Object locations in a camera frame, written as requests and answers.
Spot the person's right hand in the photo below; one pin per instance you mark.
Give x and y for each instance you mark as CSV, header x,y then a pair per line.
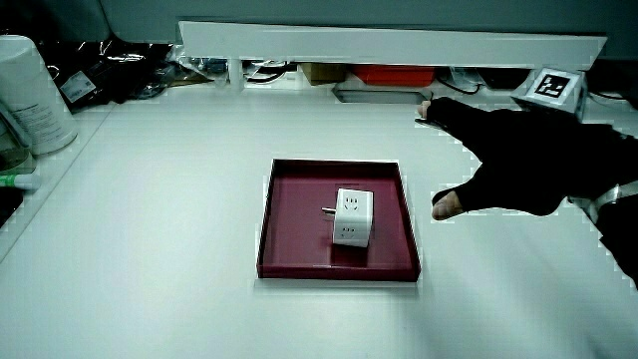
x,y
528,159

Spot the white cube socket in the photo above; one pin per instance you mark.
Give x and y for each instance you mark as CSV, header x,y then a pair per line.
x,y
353,218

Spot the orange box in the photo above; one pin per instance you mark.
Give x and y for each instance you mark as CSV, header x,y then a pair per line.
x,y
394,75

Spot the white desk shelf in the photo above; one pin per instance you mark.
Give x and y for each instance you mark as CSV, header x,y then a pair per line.
x,y
389,47

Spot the brown cardboard box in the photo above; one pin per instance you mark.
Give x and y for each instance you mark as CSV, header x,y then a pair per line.
x,y
323,73

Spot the maroon square tray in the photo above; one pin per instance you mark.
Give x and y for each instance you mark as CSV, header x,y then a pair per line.
x,y
299,234

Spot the clear plastic bag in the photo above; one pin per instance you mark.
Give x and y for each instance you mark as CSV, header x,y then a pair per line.
x,y
192,70

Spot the black plastic bag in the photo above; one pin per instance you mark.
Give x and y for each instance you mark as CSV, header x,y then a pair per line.
x,y
107,70

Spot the white cylindrical canister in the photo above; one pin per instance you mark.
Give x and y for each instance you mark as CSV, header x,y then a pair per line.
x,y
35,100

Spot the green and white pen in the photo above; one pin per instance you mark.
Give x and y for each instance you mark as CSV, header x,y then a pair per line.
x,y
20,181

